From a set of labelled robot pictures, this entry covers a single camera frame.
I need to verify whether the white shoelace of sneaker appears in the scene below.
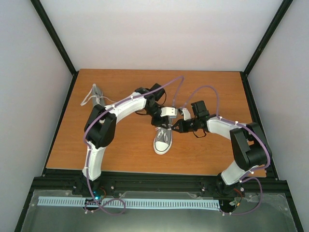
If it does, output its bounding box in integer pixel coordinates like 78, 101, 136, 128
154, 127, 172, 144

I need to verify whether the grey sneaker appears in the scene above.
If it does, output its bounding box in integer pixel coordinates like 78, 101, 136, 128
153, 127, 172, 155
80, 84, 109, 107

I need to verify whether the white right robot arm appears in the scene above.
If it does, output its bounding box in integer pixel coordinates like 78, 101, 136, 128
171, 101, 271, 186

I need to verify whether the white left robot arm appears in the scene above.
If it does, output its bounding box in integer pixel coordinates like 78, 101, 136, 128
82, 84, 169, 195

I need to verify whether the clear plastic front sheet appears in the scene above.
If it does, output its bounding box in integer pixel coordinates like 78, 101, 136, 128
16, 190, 297, 232

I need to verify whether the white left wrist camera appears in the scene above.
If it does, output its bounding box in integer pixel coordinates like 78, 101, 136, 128
160, 107, 178, 118

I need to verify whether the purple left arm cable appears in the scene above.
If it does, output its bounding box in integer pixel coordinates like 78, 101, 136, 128
83, 75, 185, 216

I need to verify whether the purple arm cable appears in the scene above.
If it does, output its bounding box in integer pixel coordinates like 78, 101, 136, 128
83, 75, 185, 216
182, 86, 272, 217

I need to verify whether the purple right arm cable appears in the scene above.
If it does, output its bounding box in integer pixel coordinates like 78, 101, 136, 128
182, 86, 272, 217

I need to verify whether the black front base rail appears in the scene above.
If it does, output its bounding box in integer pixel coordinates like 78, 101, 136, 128
31, 169, 289, 198

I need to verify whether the light blue cable duct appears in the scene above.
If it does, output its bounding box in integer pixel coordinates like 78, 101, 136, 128
37, 196, 220, 210

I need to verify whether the black left frame post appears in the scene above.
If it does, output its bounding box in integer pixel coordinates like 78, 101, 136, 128
30, 0, 78, 76

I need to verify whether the black frame post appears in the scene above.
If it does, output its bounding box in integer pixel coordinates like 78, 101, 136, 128
242, 0, 295, 75
30, 0, 78, 76

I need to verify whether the black right frame post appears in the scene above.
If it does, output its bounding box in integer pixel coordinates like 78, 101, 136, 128
242, 0, 295, 75

